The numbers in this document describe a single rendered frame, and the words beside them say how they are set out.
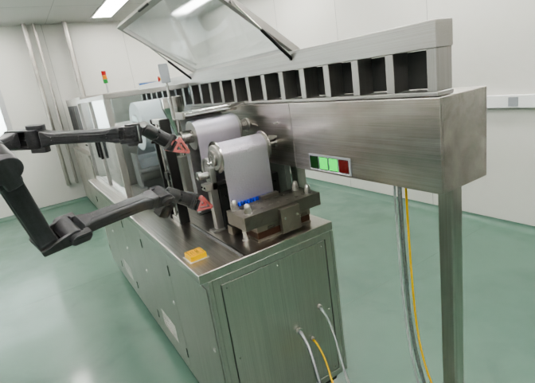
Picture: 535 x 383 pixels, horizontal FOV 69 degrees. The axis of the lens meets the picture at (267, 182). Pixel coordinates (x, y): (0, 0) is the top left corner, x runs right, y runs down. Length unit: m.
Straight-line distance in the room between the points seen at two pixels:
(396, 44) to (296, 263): 0.95
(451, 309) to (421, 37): 1.00
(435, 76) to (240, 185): 0.94
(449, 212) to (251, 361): 0.99
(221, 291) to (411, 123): 0.92
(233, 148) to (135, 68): 5.73
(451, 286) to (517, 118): 2.33
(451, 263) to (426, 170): 0.43
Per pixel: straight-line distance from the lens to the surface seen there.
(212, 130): 1.95
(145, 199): 1.52
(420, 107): 1.29
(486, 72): 3.84
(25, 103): 7.10
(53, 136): 1.73
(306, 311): 1.86
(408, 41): 1.31
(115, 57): 7.32
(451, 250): 1.58
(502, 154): 3.87
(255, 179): 1.81
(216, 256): 1.61
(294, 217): 1.70
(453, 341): 1.79
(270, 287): 1.69
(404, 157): 1.36
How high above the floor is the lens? 1.57
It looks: 15 degrees down
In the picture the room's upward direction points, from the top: 8 degrees counter-clockwise
